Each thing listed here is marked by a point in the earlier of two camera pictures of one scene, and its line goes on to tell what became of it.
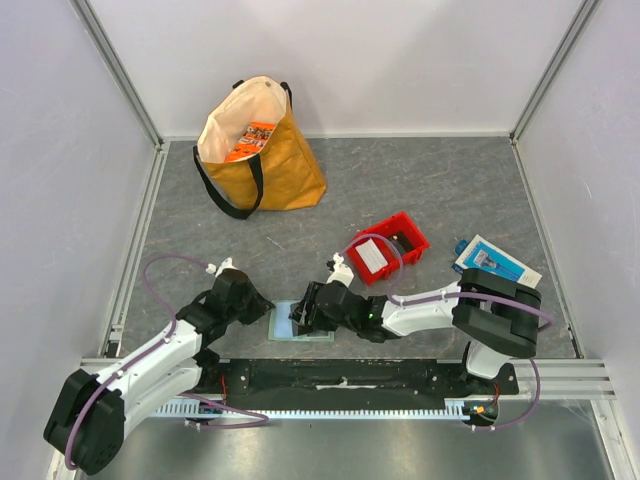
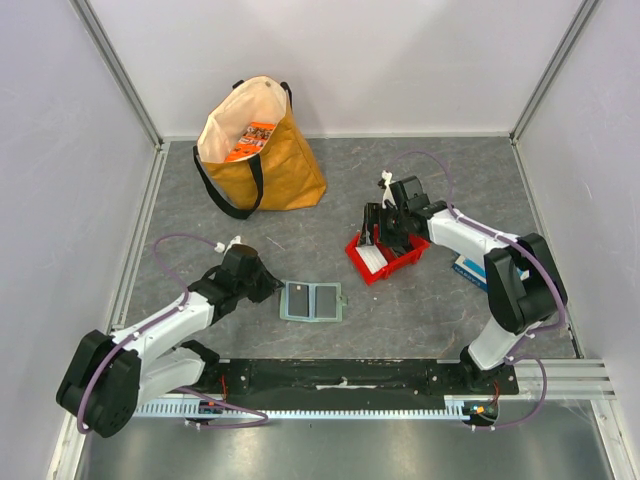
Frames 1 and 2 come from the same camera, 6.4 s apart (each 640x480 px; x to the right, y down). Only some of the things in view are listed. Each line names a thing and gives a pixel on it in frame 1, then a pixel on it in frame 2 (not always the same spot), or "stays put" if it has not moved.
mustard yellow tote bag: [285, 175] stays put
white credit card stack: [371, 256] stays put
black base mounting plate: [353, 379] stays put
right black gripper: [307, 310] to [382, 226]
